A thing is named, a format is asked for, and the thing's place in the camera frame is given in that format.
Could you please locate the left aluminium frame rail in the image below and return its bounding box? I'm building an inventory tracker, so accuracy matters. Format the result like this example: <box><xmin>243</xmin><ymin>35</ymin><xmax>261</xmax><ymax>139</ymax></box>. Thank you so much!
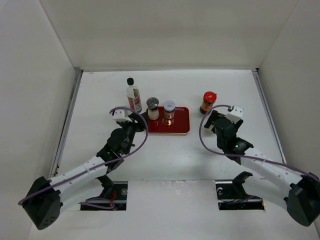
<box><xmin>49</xmin><ymin>67</ymin><xmax>83</xmax><ymax>177</ymax></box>

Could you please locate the white-lid spice jar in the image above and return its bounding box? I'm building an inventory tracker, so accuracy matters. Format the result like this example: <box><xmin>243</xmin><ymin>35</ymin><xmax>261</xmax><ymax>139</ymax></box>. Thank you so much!
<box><xmin>163</xmin><ymin>100</ymin><xmax>176</xmax><ymax>125</ymax></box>

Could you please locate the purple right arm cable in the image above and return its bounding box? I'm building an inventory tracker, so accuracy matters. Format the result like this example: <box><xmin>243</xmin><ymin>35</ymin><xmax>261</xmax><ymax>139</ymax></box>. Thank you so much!
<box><xmin>198</xmin><ymin>104</ymin><xmax>320</xmax><ymax>183</ymax></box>

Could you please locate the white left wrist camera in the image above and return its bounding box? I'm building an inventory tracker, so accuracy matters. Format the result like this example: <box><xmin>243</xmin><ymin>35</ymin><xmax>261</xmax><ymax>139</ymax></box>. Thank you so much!
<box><xmin>110</xmin><ymin>106</ymin><xmax>130</xmax><ymax>123</ymax></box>

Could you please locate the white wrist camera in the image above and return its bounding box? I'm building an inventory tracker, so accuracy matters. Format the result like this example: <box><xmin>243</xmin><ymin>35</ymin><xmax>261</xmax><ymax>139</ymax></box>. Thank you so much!
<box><xmin>110</xmin><ymin>106</ymin><xmax>130</xmax><ymax>123</ymax></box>
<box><xmin>225</xmin><ymin>105</ymin><xmax>244</xmax><ymax>123</ymax></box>

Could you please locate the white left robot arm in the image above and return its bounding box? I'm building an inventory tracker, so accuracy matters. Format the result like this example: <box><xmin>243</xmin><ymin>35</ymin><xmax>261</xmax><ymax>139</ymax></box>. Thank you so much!
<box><xmin>18</xmin><ymin>107</ymin><xmax>149</xmax><ymax>230</ymax></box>

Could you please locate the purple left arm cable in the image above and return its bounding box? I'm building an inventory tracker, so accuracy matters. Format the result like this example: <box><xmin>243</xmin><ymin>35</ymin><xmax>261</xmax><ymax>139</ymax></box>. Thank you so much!
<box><xmin>17</xmin><ymin>106</ymin><xmax>149</xmax><ymax>210</ymax></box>

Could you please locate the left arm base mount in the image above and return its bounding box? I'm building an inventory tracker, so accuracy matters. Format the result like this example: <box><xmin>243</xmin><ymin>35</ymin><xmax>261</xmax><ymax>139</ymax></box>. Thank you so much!
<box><xmin>80</xmin><ymin>175</ymin><xmax>129</xmax><ymax>211</ymax></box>

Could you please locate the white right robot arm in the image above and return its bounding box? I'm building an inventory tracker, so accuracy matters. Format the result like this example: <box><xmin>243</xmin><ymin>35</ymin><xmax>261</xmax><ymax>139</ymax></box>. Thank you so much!
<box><xmin>199</xmin><ymin>105</ymin><xmax>320</xmax><ymax>227</ymax></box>

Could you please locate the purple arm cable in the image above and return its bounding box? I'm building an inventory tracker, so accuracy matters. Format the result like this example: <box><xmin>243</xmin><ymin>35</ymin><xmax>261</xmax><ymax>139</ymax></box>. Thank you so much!
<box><xmin>17</xmin><ymin>106</ymin><xmax>149</xmax><ymax>210</ymax></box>
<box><xmin>198</xmin><ymin>104</ymin><xmax>320</xmax><ymax>183</ymax></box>

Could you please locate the clear-cap salt grinder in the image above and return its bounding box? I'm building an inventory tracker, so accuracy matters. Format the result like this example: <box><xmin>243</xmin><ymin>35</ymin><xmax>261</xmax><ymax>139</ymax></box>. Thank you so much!
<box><xmin>146</xmin><ymin>97</ymin><xmax>160</xmax><ymax>121</ymax></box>

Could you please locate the aluminium frame rail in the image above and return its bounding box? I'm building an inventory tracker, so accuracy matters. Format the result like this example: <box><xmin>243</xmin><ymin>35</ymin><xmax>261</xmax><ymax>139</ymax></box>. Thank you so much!
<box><xmin>49</xmin><ymin>67</ymin><xmax>83</xmax><ymax>177</ymax></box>
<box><xmin>251</xmin><ymin>68</ymin><xmax>287</xmax><ymax>164</ymax></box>

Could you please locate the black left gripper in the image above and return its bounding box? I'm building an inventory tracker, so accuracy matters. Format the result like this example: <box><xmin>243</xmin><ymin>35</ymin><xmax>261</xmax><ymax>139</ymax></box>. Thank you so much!
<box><xmin>118</xmin><ymin>112</ymin><xmax>147</xmax><ymax>155</ymax></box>

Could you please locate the red lacquer tray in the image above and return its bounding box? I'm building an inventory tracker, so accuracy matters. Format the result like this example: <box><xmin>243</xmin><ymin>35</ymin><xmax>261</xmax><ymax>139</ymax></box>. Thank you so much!
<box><xmin>146</xmin><ymin>106</ymin><xmax>190</xmax><ymax>135</ymax></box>

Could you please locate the black-cap grinder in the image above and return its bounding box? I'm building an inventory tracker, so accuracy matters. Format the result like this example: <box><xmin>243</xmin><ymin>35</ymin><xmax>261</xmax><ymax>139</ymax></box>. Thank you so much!
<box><xmin>203</xmin><ymin>120</ymin><xmax>215</xmax><ymax>134</ymax></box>

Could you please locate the soy sauce glass bottle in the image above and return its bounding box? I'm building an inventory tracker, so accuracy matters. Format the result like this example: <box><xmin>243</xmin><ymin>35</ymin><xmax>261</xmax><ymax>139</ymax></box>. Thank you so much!
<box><xmin>126</xmin><ymin>77</ymin><xmax>142</xmax><ymax>113</ymax></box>

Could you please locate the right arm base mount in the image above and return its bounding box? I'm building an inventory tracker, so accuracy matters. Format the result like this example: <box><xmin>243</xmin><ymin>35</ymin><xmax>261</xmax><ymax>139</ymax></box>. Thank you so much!
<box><xmin>215</xmin><ymin>171</ymin><xmax>265</xmax><ymax>211</ymax></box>

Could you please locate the right aluminium frame rail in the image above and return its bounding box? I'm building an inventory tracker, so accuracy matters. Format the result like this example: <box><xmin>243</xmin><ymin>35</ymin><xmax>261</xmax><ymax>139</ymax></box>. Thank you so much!
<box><xmin>251</xmin><ymin>68</ymin><xmax>287</xmax><ymax>164</ymax></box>

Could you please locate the red-lid chili sauce jar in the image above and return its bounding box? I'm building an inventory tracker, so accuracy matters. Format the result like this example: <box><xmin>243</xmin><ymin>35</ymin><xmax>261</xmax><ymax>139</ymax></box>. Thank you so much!
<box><xmin>199</xmin><ymin>91</ymin><xmax>217</xmax><ymax>115</ymax></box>

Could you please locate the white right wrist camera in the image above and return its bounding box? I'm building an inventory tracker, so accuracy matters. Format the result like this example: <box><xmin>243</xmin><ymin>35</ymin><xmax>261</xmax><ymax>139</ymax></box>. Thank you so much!
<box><xmin>225</xmin><ymin>105</ymin><xmax>244</xmax><ymax>123</ymax></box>

